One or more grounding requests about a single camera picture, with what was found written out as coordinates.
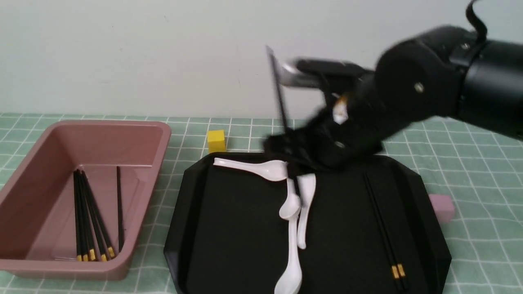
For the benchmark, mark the white spoon bottom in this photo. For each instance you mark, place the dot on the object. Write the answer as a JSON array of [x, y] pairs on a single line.
[[291, 280]]

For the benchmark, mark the yellow cube block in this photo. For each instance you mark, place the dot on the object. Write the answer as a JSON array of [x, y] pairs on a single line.
[[216, 141]]

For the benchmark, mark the black chopstick gold band right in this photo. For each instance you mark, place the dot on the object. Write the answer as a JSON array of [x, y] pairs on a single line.
[[402, 274]]

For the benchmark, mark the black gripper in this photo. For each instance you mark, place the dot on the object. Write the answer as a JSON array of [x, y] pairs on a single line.
[[350, 125]]

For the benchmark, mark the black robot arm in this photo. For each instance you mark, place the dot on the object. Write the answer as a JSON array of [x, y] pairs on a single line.
[[447, 72]]

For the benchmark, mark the pink plastic bin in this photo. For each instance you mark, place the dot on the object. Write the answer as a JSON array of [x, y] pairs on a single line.
[[37, 220]]

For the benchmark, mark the pink cube block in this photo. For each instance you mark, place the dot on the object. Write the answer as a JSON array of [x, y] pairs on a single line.
[[443, 207]]

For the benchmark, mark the black chopstick in bin alone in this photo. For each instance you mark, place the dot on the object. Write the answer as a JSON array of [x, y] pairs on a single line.
[[121, 228]]

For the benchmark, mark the white spoon lying horizontally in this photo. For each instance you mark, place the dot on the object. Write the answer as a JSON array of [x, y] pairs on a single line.
[[272, 170]]

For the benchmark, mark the black plastic tray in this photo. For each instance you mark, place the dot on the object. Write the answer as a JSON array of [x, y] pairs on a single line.
[[226, 236]]

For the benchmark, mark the green checkered tablecloth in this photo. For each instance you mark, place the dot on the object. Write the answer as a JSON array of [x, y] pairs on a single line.
[[482, 171]]

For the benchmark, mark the white spoon small middle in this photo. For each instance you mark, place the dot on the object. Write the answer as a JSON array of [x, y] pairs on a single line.
[[292, 203]]

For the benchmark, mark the black chopstick gold band left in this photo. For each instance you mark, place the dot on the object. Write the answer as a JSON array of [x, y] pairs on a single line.
[[384, 236]]

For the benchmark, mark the black chopstick gold band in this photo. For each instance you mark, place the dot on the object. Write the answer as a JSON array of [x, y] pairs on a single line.
[[384, 236], [402, 274]]

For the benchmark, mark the white spoon right upright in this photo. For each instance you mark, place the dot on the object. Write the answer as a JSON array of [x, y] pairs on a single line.
[[307, 185]]

